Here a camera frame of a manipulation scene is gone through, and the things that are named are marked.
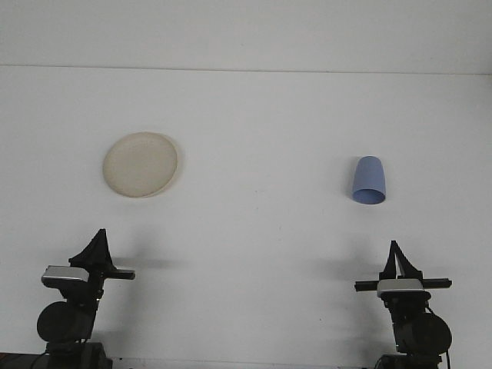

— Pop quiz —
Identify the pale round plate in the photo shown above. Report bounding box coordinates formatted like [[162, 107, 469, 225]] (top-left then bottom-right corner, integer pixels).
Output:
[[101, 131, 180, 200]]

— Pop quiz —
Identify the pale blue cup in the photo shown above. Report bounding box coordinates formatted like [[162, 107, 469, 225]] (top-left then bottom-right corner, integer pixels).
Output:
[[350, 155, 387, 206]]

